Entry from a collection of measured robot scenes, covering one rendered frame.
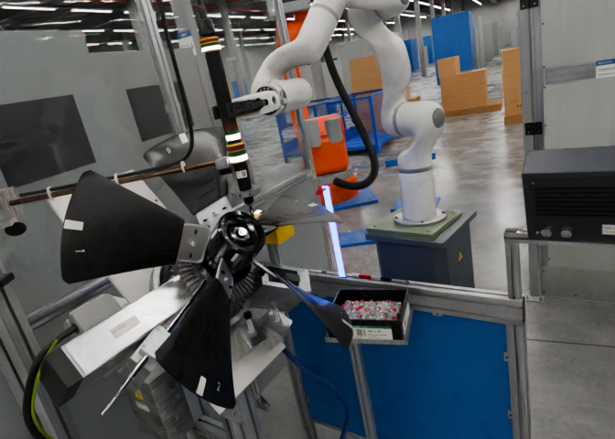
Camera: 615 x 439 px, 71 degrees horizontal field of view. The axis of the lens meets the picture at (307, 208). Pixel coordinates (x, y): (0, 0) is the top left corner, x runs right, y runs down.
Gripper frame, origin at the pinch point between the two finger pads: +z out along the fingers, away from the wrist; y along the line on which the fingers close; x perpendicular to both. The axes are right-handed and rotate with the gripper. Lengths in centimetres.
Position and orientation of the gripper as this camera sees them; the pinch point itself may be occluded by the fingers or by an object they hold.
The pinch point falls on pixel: (226, 111)
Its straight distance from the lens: 105.1
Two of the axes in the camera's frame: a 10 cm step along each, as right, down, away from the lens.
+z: -5.4, 3.4, -7.7
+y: -8.2, -0.1, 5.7
